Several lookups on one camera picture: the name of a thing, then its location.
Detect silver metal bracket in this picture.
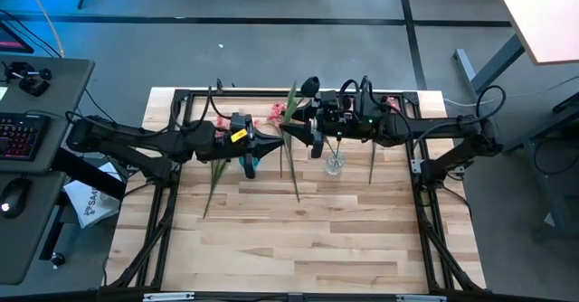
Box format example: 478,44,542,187
142,291,195,302
395,294,448,302

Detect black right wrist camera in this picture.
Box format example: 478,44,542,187
318,90,340,109

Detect white printed paper bag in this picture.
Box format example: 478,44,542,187
62,160,122,230

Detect white table top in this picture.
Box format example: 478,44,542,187
490,0,579,66

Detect computer monitor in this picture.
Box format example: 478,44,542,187
0,21,35,55

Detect blue vase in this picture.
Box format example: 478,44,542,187
239,153,263,170

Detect black computer mouse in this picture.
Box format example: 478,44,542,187
0,177,33,220

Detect grey table leg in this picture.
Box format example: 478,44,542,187
451,33,527,135

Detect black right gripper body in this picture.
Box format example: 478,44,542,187
310,107,353,160

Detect clear glass vase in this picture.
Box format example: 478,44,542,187
324,151,347,176

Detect dark equipment stand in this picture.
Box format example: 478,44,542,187
497,91,579,242

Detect black desk cable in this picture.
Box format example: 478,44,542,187
83,88,119,125

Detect white cable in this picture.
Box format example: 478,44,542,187
442,74,579,109

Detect grey desk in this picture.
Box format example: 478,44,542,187
0,53,96,286

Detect black aluminium table frame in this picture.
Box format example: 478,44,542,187
106,88,488,294

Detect black floor cable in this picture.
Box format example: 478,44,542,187
0,10,62,59

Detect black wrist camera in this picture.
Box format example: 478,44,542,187
318,90,340,109
229,111,248,131

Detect pink artificial flower bunch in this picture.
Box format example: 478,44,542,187
366,94,403,186
266,101,301,203
202,115,263,220

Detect black clamp mount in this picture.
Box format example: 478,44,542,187
2,61,53,99

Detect beige cable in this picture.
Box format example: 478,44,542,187
20,0,66,59

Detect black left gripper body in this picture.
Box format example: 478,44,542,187
225,111,260,180

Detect black desk support beam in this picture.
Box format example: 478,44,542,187
52,147,128,202

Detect black backlit keyboard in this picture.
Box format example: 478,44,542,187
0,111,51,163

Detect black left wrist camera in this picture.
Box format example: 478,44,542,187
229,111,248,131

